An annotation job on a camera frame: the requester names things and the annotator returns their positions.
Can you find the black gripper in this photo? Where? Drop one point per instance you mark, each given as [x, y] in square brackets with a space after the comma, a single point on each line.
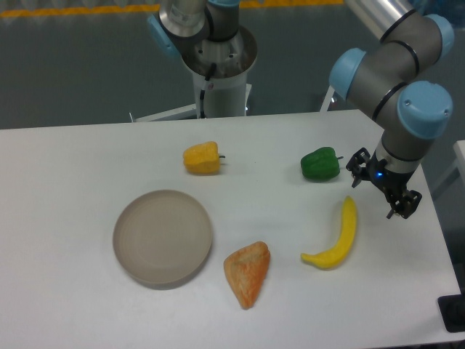
[393, 185]

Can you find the yellow toy banana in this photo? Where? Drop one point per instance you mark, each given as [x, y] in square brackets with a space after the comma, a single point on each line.
[336, 255]

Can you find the black box at table edge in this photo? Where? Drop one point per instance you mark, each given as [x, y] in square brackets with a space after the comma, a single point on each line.
[452, 312]

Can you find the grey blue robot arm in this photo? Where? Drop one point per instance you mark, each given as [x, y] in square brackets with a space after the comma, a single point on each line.
[384, 85]

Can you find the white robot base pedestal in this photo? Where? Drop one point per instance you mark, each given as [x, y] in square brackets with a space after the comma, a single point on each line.
[277, 84]

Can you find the beige round plate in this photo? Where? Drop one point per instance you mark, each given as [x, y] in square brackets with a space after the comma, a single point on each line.
[163, 238]

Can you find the yellow toy pepper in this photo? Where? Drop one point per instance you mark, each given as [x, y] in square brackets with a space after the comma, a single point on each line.
[202, 159]

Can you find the green toy pepper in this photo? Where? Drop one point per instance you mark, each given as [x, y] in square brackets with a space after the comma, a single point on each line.
[320, 165]

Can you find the white table at right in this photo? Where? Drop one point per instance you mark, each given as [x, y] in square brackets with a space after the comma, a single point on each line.
[451, 173]

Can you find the orange toy croissant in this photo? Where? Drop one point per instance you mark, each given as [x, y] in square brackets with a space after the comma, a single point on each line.
[245, 271]

